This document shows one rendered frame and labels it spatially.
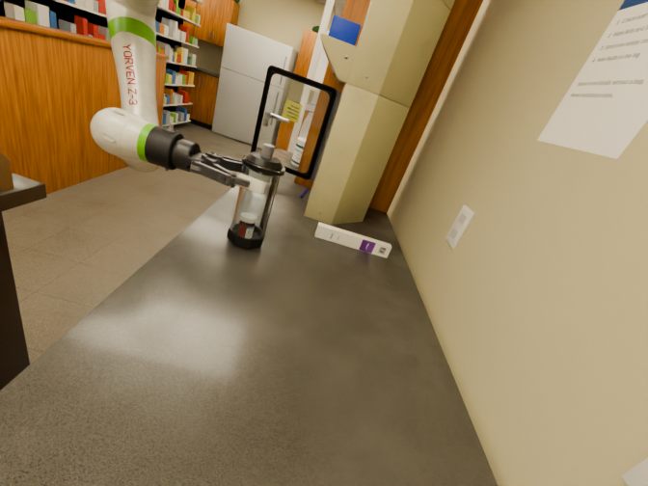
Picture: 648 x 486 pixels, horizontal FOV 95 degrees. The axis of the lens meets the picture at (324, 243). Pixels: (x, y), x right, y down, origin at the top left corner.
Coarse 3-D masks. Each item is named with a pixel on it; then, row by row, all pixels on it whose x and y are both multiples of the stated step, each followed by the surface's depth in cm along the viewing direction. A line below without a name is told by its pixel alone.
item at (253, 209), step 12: (264, 168) 70; (264, 180) 72; (276, 180) 74; (240, 192) 74; (252, 192) 73; (264, 192) 73; (240, 204) 75; (252, 204) 74; (264, 204) 75; (240, 216) 76; (252, 216) 76; (264, 216) 77; (240, 228) 77; (252, 228) 77; (264, 228) 80
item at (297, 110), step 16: (272, 80) 124; (288, 80) 123; (272, 96) 126; (288, 96) 125; (304, 96) 124; (320, 96) 123; (272, 112) 129; (288, 112) 128; (304, 112) 127; (320, 112) 126; (272, 128) 132; (288, 128) 130; (304, 128) 129; (272, 144) 134; (288, 144) 133; (304, 144) 132; (288, 160) 136; (304, 160) 135
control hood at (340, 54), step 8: (328, 40) 88; (336, 40) 88; (328, 48) 89; (336, 48) 89; (344, 48) 89; (352, 48) 89; (328, 56) 90; (336, 56) 90; (344, 56) 90; (352, 56) 90; (336, 64) 91; (344, 64) 90; (336, 72) 92; (344, 72) 92; (344, 80) 92
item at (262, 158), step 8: (264, 144) 71; (256, 152) 74; (264, 152) 72; (272, 152) 72; (256, 160) 70; (264, 160) 70; (272, 160) 72; (280, 160) 75; (272, 168) 71; (280, 168) 73
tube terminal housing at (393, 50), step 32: (384, 0) 83; (416, 0) 84; (384, 32) 86; (416, 32) 90; (352, 64) 90; (384, 64) 90; (416, 64) 97; (352, 96) 94; (384, 96) 96; (352, 128) 99; (384, 128) 104; (320, 160) 132; (352, 160) 103; (384, 160) 115; (320, 192) 109; (352, 192) 112
